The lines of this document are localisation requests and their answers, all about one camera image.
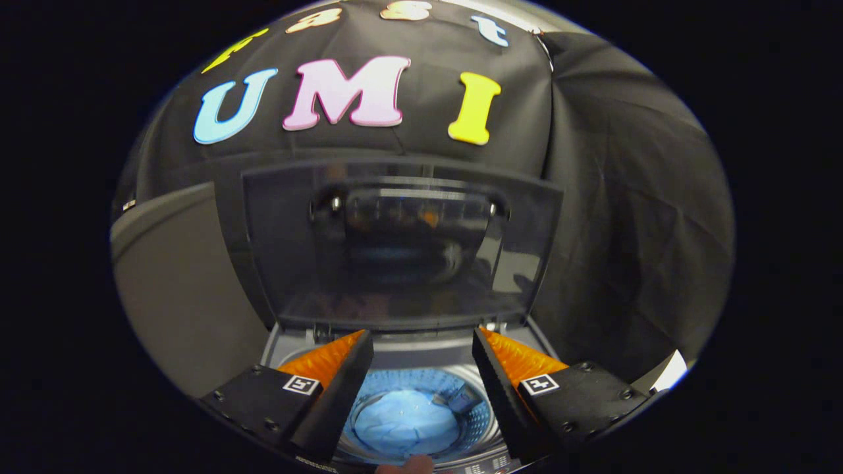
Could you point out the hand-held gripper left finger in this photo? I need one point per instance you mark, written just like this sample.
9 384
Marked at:
339 395

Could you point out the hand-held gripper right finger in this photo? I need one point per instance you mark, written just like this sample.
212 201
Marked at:
504 395

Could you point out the light blue shirt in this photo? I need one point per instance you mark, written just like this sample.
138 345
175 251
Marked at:
405 421

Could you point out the black backdrop cloth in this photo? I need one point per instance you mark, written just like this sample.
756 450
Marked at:
625 197

